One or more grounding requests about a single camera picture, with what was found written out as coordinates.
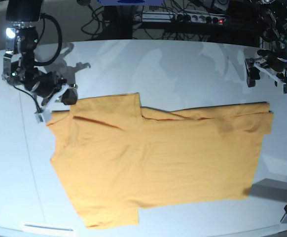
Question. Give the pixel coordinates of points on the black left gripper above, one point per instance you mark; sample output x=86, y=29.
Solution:
x=271, y=63

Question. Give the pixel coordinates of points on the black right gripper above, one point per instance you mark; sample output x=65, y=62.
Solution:
x=50, y=84

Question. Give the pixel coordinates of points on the yellow T-shirt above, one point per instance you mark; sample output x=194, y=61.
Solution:
x=113, y=156

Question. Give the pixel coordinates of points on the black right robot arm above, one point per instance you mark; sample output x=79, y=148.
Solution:
x=20, y=67

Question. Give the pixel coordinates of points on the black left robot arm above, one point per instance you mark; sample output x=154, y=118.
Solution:
x=272, y=20

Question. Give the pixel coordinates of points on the white power strip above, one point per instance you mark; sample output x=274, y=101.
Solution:
x=150, y=16

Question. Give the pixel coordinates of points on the white flat bar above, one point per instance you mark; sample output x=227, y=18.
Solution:
x=40, y=228

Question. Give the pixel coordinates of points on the black power strip red switch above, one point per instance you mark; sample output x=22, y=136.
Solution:
x=201, y=18

